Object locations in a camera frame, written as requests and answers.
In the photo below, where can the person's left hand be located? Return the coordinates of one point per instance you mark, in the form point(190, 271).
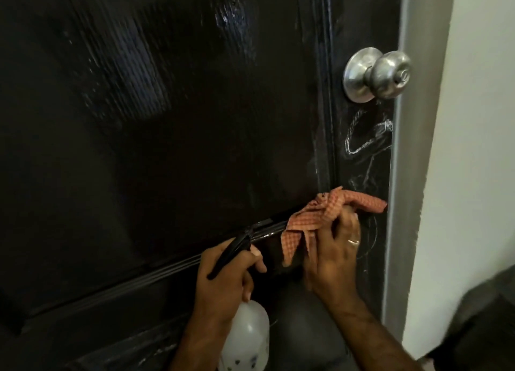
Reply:
point(225, 290)

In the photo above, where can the person's right hand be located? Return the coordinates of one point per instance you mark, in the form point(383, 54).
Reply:
point(334, 266)

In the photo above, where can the white spray bottle black trigger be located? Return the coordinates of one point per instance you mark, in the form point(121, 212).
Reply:
point(247, 334)

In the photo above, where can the orange checked cloth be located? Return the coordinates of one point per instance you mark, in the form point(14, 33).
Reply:
point(318, 215)

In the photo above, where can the black wooden door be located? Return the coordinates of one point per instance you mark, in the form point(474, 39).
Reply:
point(161, 121)

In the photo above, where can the person's right forearm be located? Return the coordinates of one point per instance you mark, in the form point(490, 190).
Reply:
point(370, 338)

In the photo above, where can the dark plastic stool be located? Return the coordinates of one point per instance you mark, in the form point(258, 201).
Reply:
point(479, 330)

